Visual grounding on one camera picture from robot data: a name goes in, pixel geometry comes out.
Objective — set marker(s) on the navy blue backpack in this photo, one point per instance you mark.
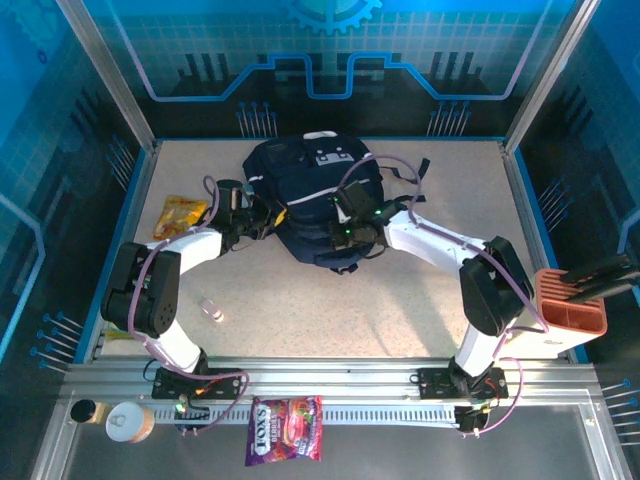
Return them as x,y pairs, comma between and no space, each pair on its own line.
300,175

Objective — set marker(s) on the small clear bottle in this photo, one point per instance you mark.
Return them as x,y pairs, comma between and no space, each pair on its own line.
212,310

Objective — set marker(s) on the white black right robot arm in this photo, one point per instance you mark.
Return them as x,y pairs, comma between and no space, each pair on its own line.
425,240

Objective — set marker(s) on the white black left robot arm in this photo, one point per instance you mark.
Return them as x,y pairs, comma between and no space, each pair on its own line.
195,247

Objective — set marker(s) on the yellow orange snack bag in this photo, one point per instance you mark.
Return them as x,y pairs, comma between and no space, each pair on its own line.
175,220

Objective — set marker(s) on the green Fox's candy bag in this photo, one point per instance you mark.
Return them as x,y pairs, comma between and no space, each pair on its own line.
117,334

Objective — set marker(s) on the purple Fox's berries candy bag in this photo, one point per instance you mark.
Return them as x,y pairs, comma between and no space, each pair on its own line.
282,430

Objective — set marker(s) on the terracotta white knife block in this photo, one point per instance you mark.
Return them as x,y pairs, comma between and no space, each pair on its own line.
570,310

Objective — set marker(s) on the brown bottle black cap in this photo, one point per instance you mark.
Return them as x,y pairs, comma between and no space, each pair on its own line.
82,411

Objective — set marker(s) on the aluminium side rail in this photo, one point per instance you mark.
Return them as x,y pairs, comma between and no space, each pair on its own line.
125,250
513,175

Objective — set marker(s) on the aluminium front rail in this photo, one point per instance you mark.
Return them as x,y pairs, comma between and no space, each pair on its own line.
325,375

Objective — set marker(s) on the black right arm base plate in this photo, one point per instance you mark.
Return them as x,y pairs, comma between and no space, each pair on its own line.
432,382

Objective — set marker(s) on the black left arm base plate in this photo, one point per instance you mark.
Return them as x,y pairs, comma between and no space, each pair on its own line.
227,392

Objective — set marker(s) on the aluminium frame post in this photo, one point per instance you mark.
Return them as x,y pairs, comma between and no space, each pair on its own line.
547,75
110,75

